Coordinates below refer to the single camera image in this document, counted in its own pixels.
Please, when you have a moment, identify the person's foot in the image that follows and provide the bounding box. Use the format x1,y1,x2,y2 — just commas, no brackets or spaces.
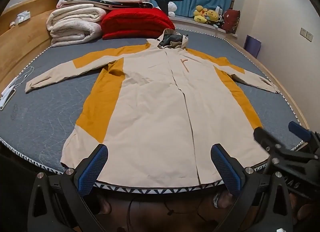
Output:
96,193,112,215
212,192,235,209

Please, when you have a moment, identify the yellow plush toy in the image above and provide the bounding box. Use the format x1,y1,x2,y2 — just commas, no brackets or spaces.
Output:
194,5,208,24
206,9,220,25

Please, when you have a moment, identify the white quilt with dark trim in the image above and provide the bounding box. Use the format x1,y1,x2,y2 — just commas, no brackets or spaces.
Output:
62,0,153,10

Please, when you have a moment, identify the tissue pack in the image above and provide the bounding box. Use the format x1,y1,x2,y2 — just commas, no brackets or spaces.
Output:
15,10,31,24

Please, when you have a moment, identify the person's right foot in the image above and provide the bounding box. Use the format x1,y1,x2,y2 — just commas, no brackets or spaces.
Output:
212,192,235,209

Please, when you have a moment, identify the wooden bed frame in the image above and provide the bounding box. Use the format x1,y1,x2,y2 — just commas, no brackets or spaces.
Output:
0,0,313,135

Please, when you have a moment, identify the cream folded blanket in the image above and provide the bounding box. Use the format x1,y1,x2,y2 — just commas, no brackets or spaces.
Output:
46,4,108,47

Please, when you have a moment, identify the purple board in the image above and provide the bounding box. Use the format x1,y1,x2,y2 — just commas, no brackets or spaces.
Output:
244,35,262,59

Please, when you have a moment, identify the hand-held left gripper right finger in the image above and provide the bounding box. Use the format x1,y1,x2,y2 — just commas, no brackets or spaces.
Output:
210,143,293,232

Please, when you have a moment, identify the dark red cushion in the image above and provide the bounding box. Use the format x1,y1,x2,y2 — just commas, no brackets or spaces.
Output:
222,9,241,33

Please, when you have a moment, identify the grey quilted mattress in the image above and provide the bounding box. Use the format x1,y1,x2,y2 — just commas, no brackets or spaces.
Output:
0,26,310,195

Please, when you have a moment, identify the red folded blanket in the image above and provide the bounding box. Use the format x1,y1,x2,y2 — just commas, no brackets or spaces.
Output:
101,7,175,40

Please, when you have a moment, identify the white window sill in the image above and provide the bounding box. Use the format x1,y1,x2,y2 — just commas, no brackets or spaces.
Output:
172,16,238,36

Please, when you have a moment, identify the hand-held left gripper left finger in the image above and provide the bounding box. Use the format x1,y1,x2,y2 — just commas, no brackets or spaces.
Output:
27,143,109,232

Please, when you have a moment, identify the white phone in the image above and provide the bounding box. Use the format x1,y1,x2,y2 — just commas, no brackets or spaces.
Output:
0,88,16,110

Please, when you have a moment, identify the person's left foot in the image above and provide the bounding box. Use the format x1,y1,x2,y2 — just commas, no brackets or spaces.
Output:
96,193,112,215

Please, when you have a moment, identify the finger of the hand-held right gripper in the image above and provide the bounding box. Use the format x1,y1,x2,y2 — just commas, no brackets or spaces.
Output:
288,121,320,153
253,127,315,163

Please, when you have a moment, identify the beige and mustard jacket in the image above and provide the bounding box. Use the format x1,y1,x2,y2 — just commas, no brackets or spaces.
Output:
25,29,280,189

